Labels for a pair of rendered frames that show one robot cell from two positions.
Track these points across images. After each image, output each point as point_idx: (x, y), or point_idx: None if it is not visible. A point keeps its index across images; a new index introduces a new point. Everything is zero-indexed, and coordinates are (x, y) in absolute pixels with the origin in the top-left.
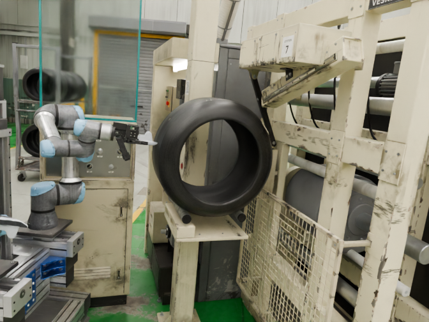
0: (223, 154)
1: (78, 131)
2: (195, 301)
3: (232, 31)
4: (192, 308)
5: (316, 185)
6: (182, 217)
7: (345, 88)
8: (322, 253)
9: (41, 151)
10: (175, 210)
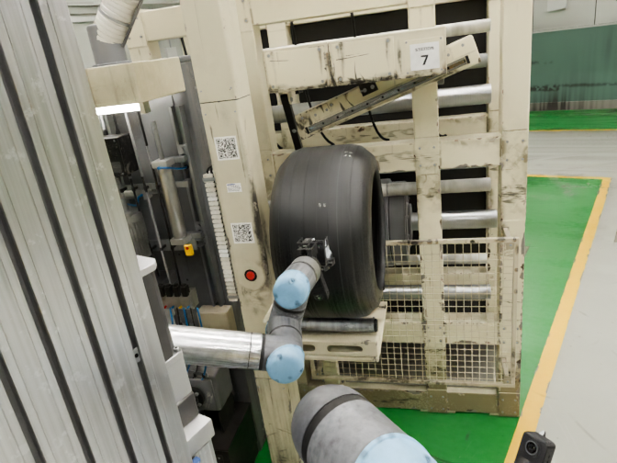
0: None
1: (306, 297)
2: (258, 453)
3: None
4: None
5: None
6: (373, 326)
7: (425, 89)
8: (439, 269)
9: (298, 370)
10: (312, 334)
